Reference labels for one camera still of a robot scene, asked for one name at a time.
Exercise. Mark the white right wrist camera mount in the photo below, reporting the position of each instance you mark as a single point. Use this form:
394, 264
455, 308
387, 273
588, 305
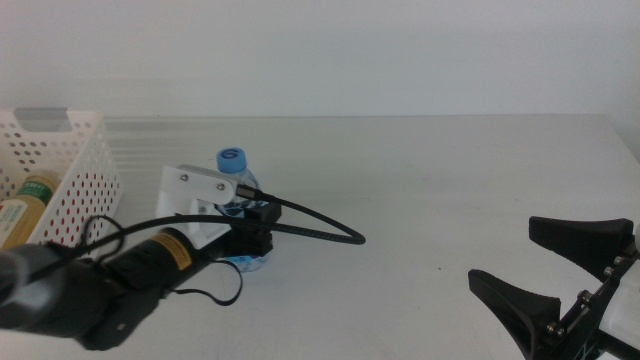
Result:
625, 305

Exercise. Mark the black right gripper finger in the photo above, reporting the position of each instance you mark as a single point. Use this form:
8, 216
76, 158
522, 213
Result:
590, 240
520, 315

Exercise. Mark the yellow tea bottle green label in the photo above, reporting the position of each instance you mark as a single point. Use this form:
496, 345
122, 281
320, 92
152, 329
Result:
20, 215

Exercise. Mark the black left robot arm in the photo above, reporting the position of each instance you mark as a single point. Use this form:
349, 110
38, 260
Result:
75, 300

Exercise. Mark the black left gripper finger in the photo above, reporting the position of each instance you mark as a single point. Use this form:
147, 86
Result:
264, 217

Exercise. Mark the clear water bottle blue cap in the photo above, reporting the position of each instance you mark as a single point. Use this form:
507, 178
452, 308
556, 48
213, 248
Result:
232, 160

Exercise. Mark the white perforated plastic basket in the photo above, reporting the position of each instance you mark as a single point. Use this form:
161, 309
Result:
95, 150

